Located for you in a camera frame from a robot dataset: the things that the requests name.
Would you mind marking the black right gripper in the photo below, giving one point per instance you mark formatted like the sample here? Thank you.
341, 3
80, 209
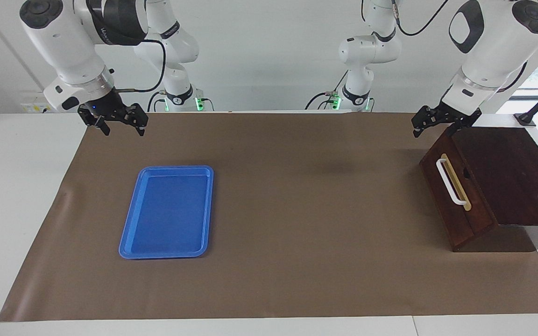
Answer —
108, 107

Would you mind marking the dark wooden drawer cabinet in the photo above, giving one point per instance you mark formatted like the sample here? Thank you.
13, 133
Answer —
477, 219

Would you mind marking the brown table mat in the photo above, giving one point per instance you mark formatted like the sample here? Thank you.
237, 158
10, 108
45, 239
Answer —
297, 233

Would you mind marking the blue plastic tray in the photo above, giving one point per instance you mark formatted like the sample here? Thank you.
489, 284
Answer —
168, 214

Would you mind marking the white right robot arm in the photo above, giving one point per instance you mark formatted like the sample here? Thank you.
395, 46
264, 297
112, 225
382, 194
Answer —
63, 42

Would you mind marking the white wall socket box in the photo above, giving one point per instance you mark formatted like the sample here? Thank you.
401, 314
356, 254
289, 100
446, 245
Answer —
42, 103

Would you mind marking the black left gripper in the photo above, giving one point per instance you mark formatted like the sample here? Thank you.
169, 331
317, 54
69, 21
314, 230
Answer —
458, 114

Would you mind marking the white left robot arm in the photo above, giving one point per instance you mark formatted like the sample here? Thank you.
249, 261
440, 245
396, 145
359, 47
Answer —
488, 42

